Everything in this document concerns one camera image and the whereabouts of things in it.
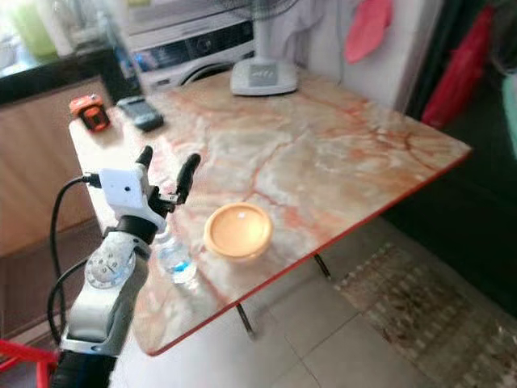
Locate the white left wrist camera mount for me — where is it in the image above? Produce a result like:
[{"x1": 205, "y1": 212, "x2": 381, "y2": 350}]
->
[{"x1": 99, "y1": 167, "x2": 162, "y2": 235}]

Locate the pink hanging cloth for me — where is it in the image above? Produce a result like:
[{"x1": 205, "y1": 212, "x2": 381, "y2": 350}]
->
[{"x1": 343, "y1": 0, "x2": 394, "y2": 65}]

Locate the red metal rack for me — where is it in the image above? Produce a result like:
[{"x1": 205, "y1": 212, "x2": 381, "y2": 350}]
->
[{"x1": 0, "y1": 338, "x2": 59, "y2": 388}]

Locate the flat black device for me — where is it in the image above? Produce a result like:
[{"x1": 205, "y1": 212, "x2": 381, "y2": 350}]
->
[{"x1": 116, "y1": 95, "x2": 166, "y2": 133}]

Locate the green plastic container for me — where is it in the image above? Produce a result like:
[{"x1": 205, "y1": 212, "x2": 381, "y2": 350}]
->
[{"x1": 12, "y1": 0, "x2": 59, "y2": 59}]

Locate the white washing machine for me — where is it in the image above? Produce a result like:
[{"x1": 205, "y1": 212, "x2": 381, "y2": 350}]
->
[{"x1": 121, "y1": 0, "x2": 255, "y2": 91}]

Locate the round orange plastic bowl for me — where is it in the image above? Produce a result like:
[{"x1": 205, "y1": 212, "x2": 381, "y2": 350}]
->
[{"x1": 203, "y1": 202, "x2": 273, "y2": 261}]

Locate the black countertop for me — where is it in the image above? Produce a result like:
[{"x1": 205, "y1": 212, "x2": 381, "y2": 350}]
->
[{"x1": 0, "y1": 44, "x2": 134, "y2": 104}]

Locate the white standing fan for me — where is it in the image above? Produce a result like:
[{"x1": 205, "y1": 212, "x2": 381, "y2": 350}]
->
[{"x1": 230, "y1": 0, "x2": 308, "y2": 97}]

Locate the patterned brown floor rug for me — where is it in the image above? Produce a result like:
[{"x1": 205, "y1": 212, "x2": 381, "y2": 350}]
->
[{"x1": 335, "y1": 242, "x2": 517, "y2": 388}]

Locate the clear plastic water bottle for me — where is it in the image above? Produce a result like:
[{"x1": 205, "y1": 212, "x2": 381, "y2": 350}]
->
[{"x1": 155, "y1": 226, "x2": 200, "y2": 285}]

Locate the small orange black device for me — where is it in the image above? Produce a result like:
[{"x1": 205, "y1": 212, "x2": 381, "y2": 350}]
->
[{"x1": 69, "y1": 94, "x2": 111, "y2": 133}]

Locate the dark brown door mat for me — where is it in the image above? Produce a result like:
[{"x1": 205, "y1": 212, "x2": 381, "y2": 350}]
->
[{"x1": 0, "y1": 220, "x2": 102, "y2": 340}]

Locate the wooden cabinet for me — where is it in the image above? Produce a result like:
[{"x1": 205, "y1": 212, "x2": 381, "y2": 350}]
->
[{"x1": 0, "y1": 77, "x2": 122, "y2": 258}]

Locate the grey hanging cloth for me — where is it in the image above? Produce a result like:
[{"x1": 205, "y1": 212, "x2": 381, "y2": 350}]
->
[{"x1": 279, "y1": 0, "x2": 328, "y2": 45}]

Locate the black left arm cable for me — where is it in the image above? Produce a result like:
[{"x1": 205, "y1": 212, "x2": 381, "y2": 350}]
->
[{"x1": 47, "y1": 174, "x2": 104, "y2": 344}]

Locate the metal table leg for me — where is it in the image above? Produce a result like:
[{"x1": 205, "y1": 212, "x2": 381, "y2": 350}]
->
[
  {"x1": 315, "y1": 254, "x2": 332, "y2": 280},
  {"x1": 236, "y1": 303, "x2": 255, "y2": 339}
]

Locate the red hanging bag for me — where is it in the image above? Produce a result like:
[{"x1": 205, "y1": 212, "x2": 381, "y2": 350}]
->
[{"x1": 420, "y1": 6, "x2": 495, "y2": 130}]

